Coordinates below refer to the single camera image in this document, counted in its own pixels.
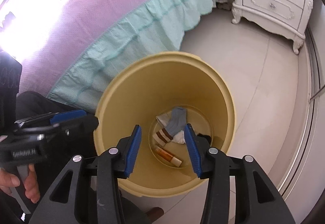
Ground orange rectangular box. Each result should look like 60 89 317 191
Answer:
154 146 182 167

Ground grey blue sock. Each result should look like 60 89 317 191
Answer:
152 107 187 147

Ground white tissue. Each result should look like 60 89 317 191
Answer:
156 111 185 144

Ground yellow plastic trash bin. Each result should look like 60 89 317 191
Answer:
94 52 236 198

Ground person's left hand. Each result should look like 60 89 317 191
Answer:
0 134 41 204

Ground person's dark trousers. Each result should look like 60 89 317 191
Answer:
1 52 164 223

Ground purple dotted bed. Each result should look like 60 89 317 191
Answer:
1 0 214 112

